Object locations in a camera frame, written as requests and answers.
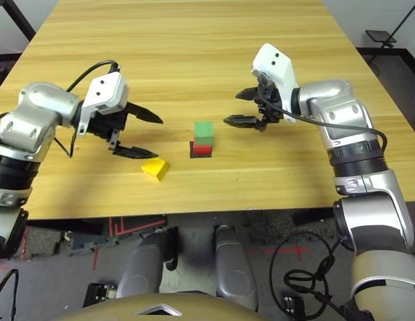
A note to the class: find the black mat with red lines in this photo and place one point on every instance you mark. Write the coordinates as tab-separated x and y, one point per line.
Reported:
127	229

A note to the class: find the small black connector box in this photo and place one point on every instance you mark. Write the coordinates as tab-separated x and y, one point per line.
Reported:
292	305

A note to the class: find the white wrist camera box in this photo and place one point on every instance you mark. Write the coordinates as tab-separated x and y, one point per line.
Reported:
107	90
277	67

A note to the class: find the black stand tray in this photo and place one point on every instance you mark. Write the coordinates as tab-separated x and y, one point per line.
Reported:
379	35

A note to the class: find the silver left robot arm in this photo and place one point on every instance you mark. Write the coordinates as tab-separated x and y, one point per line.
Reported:
40	107

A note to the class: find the red block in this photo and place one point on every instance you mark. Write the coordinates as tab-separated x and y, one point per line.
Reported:
202	150

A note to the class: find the silver robot left leg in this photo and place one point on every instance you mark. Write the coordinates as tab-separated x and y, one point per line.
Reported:
140	264

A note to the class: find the black metal frame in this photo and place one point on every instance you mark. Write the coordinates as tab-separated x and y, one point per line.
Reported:
20	21

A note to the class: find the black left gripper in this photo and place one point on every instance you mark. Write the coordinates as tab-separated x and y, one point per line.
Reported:
105	125

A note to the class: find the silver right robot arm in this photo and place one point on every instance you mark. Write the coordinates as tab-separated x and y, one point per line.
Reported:
341	107

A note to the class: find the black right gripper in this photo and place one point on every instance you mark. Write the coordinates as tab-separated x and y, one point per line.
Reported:
269	107

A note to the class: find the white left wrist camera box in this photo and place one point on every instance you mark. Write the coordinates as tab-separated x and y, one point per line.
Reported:
107	90

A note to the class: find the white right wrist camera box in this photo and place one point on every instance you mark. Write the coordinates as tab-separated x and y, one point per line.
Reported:
277	67

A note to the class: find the silver robot leg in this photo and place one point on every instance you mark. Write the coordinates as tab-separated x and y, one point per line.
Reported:
140	264
234	264

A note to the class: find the black square marker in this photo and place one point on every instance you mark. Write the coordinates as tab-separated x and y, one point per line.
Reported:
191	152

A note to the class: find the silver robot right leg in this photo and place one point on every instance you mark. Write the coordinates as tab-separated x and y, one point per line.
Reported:
234	264

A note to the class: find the yellow block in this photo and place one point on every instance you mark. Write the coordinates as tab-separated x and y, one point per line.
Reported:
155	167

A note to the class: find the green block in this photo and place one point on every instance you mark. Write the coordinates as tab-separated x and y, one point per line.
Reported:
204	132

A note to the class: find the tan robot torso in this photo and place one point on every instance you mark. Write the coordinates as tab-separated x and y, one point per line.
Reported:
127	309

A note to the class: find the black box with white parts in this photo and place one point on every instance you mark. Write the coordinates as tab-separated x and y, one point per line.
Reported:
97	294

